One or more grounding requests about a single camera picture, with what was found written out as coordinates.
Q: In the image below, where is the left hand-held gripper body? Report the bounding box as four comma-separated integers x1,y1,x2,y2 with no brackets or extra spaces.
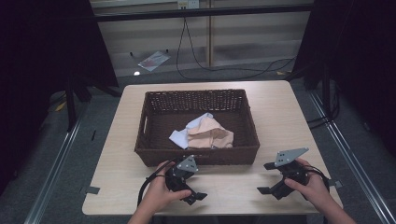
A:
164,154,200,201

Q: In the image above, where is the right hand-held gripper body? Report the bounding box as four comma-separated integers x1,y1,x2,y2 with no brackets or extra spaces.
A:
270,147,310,201

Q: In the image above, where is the white cloth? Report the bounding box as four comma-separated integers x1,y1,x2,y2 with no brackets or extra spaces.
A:
168,112,215,150

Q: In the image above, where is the peach cloth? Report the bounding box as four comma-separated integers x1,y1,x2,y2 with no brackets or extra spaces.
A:
187,117,234,149

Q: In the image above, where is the brown wicker basket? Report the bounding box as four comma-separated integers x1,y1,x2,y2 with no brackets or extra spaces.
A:
134,89,261,168

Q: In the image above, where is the person's left hand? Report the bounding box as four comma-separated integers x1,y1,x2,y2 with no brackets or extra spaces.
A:
141,160,192,217

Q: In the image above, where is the person's right hand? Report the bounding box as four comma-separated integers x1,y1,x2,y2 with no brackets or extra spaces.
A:
283,157,332,213

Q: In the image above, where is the clear plastic bag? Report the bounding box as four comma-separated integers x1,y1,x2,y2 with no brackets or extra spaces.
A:
137,50,172,73

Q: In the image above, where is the black curtain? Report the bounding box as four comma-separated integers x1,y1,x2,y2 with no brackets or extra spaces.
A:
292,0,396,158
0,0,120,197

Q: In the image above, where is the black metal stand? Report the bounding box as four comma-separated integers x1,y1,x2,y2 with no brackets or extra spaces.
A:
64,73,94,133

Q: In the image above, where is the black horizontal bar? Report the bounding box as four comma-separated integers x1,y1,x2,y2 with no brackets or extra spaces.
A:
92,3,314,23

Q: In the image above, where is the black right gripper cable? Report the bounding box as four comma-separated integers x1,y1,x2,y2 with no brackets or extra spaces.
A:
304,165,331,194

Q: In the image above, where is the metal floor rail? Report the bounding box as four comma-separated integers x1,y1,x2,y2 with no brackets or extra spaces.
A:
307,90,396,224
23,104,89,224

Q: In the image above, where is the long black floor cable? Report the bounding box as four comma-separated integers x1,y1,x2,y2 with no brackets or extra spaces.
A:
175,18,297,81

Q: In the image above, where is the white wall power outlet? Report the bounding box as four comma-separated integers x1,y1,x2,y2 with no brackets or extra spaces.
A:
177,0,201,10

